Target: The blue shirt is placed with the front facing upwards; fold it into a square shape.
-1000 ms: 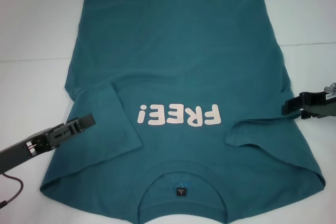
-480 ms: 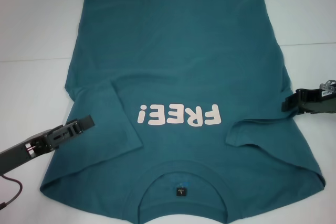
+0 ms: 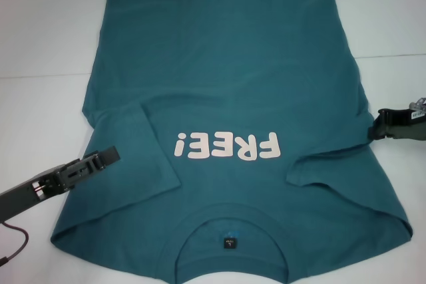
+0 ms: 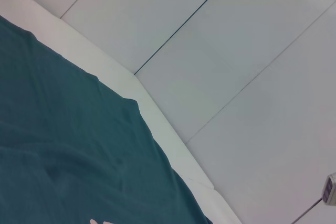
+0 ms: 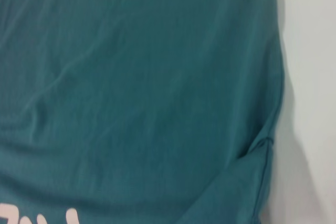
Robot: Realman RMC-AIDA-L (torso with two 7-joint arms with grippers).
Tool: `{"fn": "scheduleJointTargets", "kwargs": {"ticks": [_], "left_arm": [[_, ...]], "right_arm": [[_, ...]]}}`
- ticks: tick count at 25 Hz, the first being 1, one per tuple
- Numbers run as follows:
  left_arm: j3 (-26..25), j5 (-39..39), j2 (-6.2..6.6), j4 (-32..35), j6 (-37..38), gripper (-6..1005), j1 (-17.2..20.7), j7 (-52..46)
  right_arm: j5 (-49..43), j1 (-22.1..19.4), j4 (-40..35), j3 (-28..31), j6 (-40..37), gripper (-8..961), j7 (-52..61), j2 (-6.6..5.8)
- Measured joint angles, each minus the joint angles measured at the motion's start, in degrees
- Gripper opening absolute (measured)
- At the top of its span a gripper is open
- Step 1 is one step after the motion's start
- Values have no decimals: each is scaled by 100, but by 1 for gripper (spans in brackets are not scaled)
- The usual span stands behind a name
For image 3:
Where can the teal t-shirt with FREE print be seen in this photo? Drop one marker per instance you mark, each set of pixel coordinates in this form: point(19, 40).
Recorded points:
point(213, 64)

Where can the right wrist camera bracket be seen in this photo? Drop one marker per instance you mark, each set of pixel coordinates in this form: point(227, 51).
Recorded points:
point(407, 134)

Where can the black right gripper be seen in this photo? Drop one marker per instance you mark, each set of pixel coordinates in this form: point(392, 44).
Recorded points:
point(399, 118)

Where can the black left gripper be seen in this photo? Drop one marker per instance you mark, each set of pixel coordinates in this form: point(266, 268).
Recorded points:
point(26, 194)

